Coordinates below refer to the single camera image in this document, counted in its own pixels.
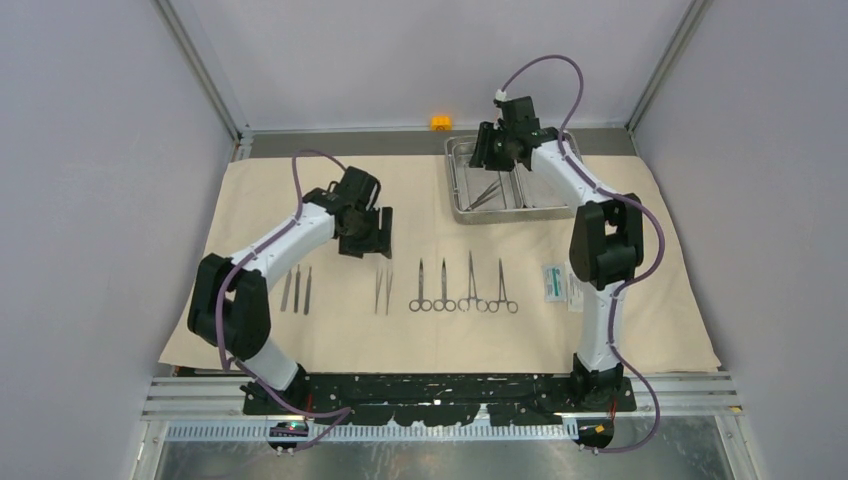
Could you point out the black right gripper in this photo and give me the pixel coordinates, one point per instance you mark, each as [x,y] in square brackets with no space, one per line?
[483,154]

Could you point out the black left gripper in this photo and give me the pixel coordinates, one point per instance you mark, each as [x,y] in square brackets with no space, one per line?
[377,242]

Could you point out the steel forceps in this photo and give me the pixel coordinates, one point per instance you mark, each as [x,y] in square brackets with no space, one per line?
[491,192]

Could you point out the steel tweezers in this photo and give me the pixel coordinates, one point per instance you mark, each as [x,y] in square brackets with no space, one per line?
[388,289]
[378,287]

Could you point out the steel mesh instrument tray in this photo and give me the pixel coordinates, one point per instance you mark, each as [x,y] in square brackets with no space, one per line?
[525,195]

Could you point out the steel scalpel handle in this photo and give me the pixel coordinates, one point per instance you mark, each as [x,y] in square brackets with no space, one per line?
[286,291]
[307,295]
[297,281]

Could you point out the curved steel scissors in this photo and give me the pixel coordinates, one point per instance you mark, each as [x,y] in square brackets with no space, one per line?
[420,303]

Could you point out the straight steel scissors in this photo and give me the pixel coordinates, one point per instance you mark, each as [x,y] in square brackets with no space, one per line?
[443,303]

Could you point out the cream cloth wrap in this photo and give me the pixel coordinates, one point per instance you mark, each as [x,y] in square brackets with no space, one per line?
[661,329]

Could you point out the long steel needle holder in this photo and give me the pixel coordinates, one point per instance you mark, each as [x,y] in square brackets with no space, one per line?
[472,300]

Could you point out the green white sterile packet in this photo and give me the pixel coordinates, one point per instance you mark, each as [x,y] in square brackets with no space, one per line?
[554,282]

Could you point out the steel hemostat clamp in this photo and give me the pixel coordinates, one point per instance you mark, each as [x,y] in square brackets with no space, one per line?
[502,302]

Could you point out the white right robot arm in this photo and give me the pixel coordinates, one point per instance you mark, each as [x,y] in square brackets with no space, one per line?
[606,244]

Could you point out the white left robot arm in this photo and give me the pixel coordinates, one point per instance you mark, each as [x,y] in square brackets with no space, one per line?
[230,304]

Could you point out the yellow block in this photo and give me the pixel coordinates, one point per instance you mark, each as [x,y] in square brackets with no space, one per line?
[441,123]

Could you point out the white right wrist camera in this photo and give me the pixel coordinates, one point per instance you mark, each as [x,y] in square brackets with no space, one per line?
[499,98]

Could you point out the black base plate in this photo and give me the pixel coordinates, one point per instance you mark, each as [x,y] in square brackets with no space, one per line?
[450,399]

